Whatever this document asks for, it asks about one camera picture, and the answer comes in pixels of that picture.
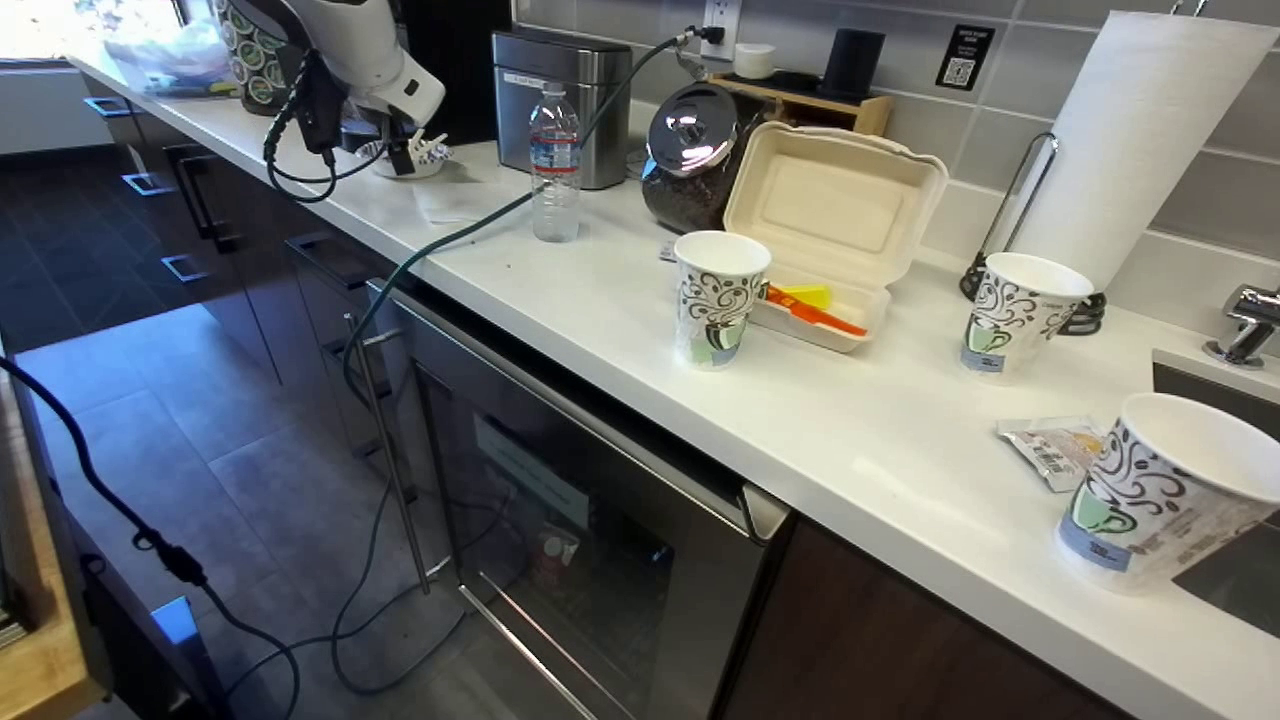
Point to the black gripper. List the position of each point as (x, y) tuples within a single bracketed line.
[(322, 107)]

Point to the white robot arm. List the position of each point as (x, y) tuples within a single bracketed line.
[(367, 44)]

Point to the silver metal container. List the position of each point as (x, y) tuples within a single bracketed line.
[(601, 114)]

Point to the beige clamshell food container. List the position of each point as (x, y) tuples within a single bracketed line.
[(832, 203)]

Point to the patterned pod holder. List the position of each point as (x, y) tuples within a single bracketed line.
[(254, 60)]

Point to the clear plastic water bottle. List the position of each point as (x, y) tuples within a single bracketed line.
[(554, 165)]

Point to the dark drawer cabinet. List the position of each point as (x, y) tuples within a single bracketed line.
[(284, 306)]

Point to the clear plastic bag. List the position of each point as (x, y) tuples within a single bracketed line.
[(165, 60)]

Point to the black glossy round appliance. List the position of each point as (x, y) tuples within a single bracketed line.
[(685, 147)]

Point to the white cabinet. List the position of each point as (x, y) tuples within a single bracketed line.
[(33, 114)]

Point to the wooden countertop rack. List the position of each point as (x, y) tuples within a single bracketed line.
[(801, 97)]

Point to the stainless steel dishwasher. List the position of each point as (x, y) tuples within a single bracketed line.
[(601, 532)]

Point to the yellow plastic utensil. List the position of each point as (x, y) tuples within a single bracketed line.
[(807, 294)]

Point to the orange plastic utensil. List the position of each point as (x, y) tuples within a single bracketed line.
[(822, 314)]

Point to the black box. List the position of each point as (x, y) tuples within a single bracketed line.
[(848, 60)]

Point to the light wooden platform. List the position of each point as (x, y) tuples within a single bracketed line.
[(33, 667)]

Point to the dark base cabinet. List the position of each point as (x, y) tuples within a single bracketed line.
[(880, 642)]

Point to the silver snack packet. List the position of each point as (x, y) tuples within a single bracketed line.
[(1046, 447)]

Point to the white paper towel roll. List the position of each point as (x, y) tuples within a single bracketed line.
[(1133, 134)]

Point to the large patterned paper cup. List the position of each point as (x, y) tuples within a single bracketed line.
[(1166, 485)]

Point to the chrome sink faucet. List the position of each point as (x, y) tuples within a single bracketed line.
[(1254, 320)]

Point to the steel kitchen sink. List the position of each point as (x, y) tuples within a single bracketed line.
[(1242, 587)]

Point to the white wall outlet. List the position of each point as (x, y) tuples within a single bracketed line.
[(721, 15)]

